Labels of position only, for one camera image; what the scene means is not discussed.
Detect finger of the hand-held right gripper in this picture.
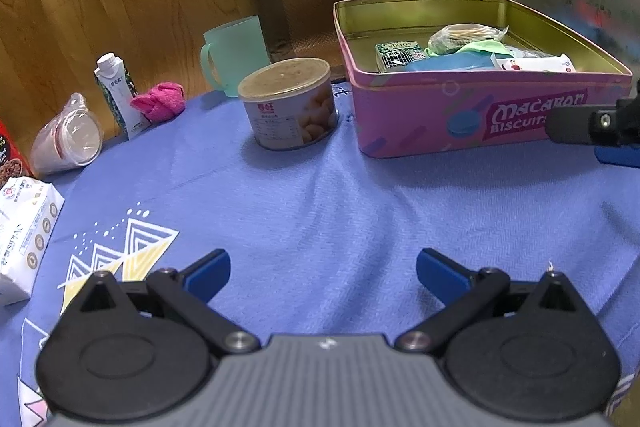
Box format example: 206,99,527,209
595,146,640,168
545,94,640,146

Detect bagged stack of plastic cups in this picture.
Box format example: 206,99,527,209
30,93,105,178

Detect pale green plastic mug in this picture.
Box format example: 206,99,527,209
200,16,271,98

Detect blue printed tablecloth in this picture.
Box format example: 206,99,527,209
0,79,640,427

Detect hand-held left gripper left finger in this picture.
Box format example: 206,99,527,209
75,249,261,355

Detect light blue pouch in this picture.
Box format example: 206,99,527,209
407,56,496,73

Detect clear bag of cotton swabs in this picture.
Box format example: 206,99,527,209
427,23,510,56

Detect dark green patterned packet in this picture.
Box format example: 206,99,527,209
375,41,430,73

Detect red snack box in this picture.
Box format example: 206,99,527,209
0,122,36,188

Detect white tissue pack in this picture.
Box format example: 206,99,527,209
0,177,66,307

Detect food can with plastic lid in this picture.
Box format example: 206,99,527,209
237,58,341,152

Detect pink cloth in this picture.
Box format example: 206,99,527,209
130,81,187,124

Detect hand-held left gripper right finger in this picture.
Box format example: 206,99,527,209
395,248,588,355

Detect white wet wipes pack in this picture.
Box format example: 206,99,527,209
492,53,576,73

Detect light green cloth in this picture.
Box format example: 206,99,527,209
452,39,507,56

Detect pink biscuit tin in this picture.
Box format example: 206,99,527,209
333,0,635,159

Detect green and white drink carton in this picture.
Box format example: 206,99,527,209
94,53,151,141

